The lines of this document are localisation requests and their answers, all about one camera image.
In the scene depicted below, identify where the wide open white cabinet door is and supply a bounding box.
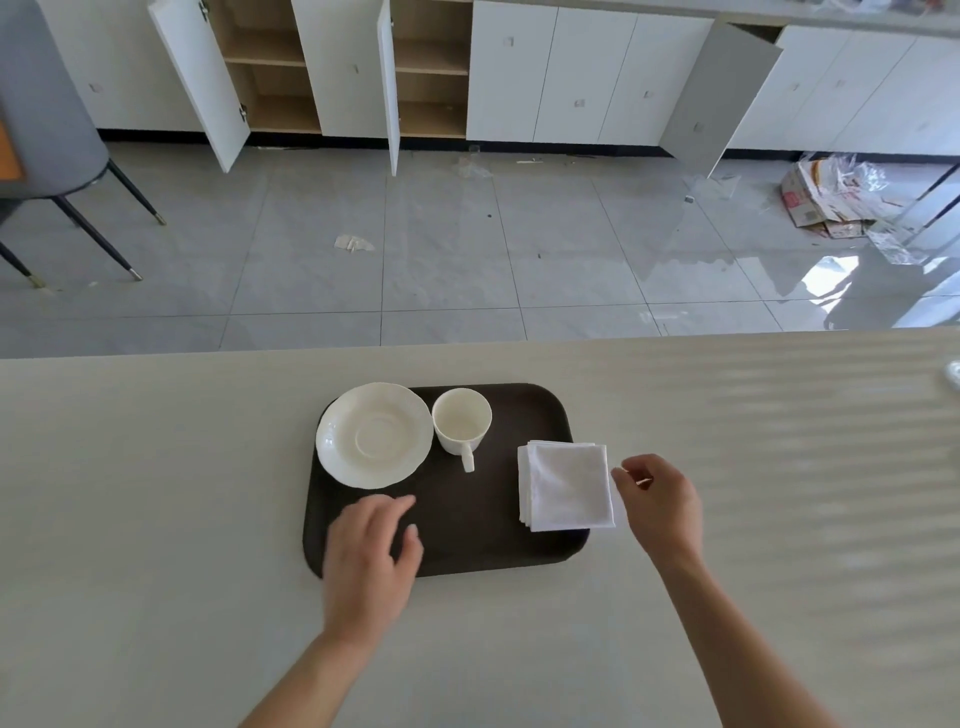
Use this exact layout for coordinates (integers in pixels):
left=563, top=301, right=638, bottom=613
left=147, top=0, right=252, bottom=175

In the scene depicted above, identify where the person's right forearm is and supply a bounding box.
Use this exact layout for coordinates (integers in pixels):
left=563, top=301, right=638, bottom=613
left=646, top=553, right=845, bottom=728

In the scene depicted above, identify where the person's left forearm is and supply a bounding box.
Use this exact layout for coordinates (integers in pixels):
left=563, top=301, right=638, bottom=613
left=238, top=633, right=395, bottom=728

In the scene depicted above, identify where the grey chair with black legs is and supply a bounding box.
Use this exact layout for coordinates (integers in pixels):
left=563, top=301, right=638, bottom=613
left=0, top=0, right=168, bottom=291

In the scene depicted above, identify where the torn cardboard box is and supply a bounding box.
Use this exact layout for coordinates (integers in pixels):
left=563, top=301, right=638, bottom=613
left=779, top=157, right=880, bottom=240

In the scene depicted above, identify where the folded white cloth napkin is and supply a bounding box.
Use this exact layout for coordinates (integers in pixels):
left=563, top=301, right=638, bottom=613
left=516, top=441, right=618, bottom=534

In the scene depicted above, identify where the white scalloped saucer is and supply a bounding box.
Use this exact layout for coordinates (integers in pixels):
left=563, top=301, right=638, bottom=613
left=315, top=382, right=436, bottom=492

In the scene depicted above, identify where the person's left hand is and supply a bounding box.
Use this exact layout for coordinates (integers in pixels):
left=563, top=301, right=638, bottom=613
left=321, top=493, right=426, bottom=655

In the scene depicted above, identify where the grey open cabinet door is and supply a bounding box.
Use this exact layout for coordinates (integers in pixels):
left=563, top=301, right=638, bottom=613
left=659, top=18, right=786, bottom=180

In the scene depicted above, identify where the narrow open white cabinet door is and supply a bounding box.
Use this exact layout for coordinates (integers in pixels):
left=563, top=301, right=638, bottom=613
left=375, top=0, right=402, bottom=178

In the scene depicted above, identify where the person's right hand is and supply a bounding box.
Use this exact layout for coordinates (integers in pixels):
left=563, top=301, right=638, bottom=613
left=611, top=453, right=706, bottom=575

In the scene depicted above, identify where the white ceramic cup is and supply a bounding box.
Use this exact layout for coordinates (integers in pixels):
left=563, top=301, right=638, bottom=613
left=431, top=387, right=494, bottom=474

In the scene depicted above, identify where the white cabinet row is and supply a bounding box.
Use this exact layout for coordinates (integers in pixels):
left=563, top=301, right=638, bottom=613
left=36, top=0, right=960, bottom=160

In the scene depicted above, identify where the dark brown serving tray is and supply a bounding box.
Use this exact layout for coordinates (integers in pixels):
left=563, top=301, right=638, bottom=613
left=302, top=382, right=594, bottom=581

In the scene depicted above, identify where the crumpled clear plastic sheet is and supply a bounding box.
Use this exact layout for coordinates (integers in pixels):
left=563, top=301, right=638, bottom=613
left=821, top=152, right=942, bottom=266

